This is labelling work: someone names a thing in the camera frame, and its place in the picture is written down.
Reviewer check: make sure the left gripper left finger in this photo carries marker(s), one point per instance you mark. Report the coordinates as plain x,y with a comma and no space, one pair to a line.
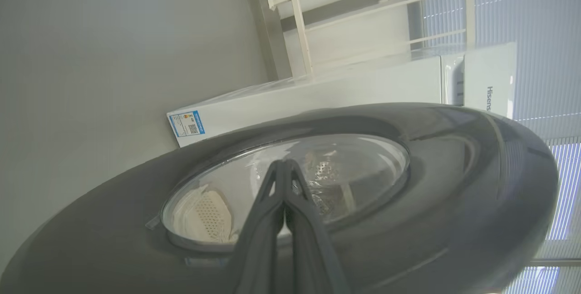
258,257

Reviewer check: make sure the white front-load washing machine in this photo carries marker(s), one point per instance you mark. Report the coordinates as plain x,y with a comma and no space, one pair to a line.
363,90

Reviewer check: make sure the stainless steel washing machine drum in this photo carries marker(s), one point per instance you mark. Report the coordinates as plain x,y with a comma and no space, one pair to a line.
331,180

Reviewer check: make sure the blue energy label sticker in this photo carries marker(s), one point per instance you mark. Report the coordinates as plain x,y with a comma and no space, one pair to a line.
187,124

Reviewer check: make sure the cream perforated laundry basket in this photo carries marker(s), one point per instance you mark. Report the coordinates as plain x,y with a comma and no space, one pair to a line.
204,214

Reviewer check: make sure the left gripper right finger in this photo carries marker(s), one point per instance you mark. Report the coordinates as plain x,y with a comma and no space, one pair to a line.
313,262

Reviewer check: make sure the white window blinds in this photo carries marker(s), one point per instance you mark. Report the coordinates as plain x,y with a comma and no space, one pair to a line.
522,12

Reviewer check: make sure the white metal rack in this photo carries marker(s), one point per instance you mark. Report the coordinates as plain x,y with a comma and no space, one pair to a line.
299,26

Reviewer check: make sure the grey washing machine door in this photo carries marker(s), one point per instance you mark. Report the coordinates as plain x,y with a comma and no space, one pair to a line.
431,221

